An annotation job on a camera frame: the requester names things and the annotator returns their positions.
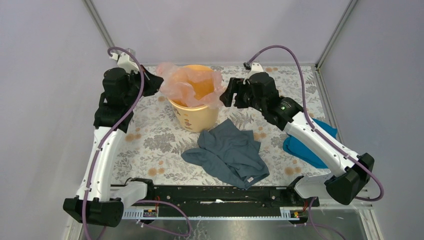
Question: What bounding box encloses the floral patterned table mat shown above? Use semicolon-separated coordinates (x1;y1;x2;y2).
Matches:
111;65;328;186

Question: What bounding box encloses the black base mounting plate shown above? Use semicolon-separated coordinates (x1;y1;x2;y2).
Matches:
134;185;320;220

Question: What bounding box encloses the yellow plastic trash bin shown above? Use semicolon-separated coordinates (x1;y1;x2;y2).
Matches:
166;65;220;132

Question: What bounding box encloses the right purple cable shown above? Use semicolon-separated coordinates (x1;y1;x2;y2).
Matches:
243;44;386;240

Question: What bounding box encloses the white slotted cable duct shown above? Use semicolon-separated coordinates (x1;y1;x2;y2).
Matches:
122;207;301;222

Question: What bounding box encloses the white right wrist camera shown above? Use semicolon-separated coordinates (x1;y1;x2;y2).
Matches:
243;62;264;84

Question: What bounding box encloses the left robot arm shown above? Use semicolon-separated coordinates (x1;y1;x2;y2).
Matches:
62;65;163;227

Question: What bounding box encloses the pink plastic trash bag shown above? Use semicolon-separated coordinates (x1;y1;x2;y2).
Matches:
155;62;225;109

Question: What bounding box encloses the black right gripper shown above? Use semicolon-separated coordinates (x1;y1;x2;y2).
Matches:
218;77;265;113

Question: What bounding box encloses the bright blue cloth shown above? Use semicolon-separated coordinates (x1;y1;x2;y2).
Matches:
282;118;338;169

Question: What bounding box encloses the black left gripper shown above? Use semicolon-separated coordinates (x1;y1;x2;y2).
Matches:
123;64;164;105

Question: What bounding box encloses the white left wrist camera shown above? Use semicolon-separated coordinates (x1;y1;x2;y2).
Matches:
109;50;140;74

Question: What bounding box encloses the purple cable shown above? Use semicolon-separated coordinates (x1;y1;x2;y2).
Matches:
81;46;194;240
243;44;386;240

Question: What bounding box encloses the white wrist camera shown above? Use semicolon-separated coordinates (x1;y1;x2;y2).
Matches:
109;50;140;74
243;62;264;84

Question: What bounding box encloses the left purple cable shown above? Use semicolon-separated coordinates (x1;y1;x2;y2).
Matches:
81;46;194;240

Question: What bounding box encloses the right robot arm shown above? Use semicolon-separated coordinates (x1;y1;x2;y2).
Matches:
220;72;375;206

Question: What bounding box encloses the grey-blue crumpled cloth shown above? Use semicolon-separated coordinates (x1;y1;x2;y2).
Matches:
181;119;270;190

